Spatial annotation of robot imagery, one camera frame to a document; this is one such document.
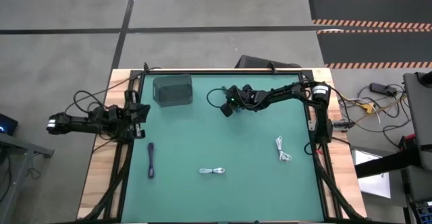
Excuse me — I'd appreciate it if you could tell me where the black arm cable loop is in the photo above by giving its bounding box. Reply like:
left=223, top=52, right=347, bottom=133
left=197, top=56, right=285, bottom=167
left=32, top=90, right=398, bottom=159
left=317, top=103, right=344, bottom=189
left=63, top=66, right=151, bottom=117
left=206, top=87, right=234, bottom=109

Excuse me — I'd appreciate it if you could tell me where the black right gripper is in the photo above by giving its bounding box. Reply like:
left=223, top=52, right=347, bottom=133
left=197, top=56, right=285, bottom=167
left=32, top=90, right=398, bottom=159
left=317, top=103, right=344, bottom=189
left=225, top=84, right=267, bottom=112

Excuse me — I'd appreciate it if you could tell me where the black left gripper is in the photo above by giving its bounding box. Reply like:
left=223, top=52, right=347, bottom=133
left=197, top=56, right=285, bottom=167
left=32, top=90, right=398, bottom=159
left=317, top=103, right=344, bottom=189
left=101, top=103, right=151, bottom=128

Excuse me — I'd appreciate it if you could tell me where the black braided cable bundle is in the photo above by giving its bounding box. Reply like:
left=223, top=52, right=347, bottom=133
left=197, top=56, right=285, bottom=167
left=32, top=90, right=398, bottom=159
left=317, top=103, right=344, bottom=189
left=79, top=139, right=133, bottom=222
left=310, top=146, right=368, bottom=222

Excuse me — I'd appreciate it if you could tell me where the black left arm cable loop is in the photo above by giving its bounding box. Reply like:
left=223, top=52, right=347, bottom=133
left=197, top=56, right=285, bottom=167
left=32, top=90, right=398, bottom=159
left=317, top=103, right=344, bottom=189
left=63, top=66, right=151, bottom=117

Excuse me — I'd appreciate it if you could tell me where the grey cart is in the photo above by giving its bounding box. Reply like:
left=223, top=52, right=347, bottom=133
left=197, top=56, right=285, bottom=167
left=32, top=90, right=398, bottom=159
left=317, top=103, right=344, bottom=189
left=402, top=70, right=432, bottom=171

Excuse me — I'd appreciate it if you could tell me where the white USB-C cable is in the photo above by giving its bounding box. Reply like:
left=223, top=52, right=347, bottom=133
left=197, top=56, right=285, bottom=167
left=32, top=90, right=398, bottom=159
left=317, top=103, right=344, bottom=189
left=275, top=136, right=293, bottom=163
left=198, top=167, right=226, bottom=175

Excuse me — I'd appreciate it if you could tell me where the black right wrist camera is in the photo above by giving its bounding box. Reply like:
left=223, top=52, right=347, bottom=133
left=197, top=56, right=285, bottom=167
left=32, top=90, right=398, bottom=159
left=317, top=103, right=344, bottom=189
left=220, top=97, right=238, bottom=118

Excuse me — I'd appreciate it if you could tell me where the grey translucent plastic bin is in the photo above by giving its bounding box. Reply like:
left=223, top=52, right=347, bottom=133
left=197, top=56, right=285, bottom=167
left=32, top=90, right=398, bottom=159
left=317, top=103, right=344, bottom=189
left=153, top=74, right=194, bottom=108

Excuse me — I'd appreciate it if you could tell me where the black hazard-striped floor ramp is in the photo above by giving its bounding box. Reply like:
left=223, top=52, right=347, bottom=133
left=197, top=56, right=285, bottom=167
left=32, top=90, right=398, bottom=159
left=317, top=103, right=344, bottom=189
left=307, top=0, right=432, bottom=30
left=316, top=29, right=432, bottom=69

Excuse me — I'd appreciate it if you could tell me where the purple USB-C cable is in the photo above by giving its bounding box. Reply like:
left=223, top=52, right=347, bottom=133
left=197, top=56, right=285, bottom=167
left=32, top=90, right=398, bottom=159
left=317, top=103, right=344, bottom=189
left=146, top=142, right=156, bottom=179

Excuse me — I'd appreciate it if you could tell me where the black right arm cable loop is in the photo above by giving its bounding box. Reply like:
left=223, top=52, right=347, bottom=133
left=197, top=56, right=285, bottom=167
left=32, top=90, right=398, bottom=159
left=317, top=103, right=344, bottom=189
left=206, top=87, right=234, bottom=109

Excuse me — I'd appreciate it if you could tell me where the white paper sheet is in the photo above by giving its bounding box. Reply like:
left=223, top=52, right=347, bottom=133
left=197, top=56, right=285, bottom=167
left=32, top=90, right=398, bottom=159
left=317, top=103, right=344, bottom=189
left=352, top=148, right=392, bottom=200

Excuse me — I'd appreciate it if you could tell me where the black power strip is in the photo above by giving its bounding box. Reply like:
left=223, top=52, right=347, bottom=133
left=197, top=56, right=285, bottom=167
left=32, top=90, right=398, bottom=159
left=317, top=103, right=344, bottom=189
left=369, top=82, right=399, bottom=97

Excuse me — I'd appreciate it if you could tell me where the grey metal desk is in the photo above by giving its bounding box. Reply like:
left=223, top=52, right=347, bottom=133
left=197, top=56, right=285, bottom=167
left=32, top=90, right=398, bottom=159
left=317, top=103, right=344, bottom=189
left=0, top=132, right=55, bottom=224

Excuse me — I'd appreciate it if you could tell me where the green table mat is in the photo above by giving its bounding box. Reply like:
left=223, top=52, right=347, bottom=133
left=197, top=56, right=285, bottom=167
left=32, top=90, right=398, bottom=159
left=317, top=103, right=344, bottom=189
left=120, top=72, right=325, bottom=223

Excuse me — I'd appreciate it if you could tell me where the yellow floor cable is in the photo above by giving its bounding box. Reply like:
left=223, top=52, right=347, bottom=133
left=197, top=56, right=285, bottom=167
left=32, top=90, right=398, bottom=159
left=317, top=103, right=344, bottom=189
left=350, top=94, right=408, bottom=123

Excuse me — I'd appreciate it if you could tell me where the black monitor behind table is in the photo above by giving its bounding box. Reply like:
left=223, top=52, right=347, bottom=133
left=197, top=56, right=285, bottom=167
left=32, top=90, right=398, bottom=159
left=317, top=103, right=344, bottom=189
left=234, top=54, right=303, bottom=70

